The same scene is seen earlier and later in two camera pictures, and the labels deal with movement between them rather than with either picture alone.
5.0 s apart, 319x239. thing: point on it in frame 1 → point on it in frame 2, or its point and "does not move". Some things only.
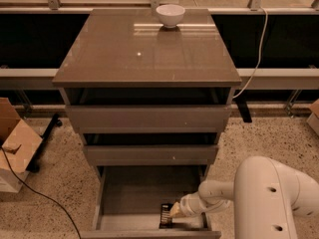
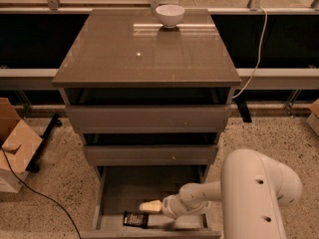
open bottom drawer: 136,201 does not move
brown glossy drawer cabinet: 150,90 does not move
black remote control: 165,220 → 138,219
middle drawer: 152,155 does not move
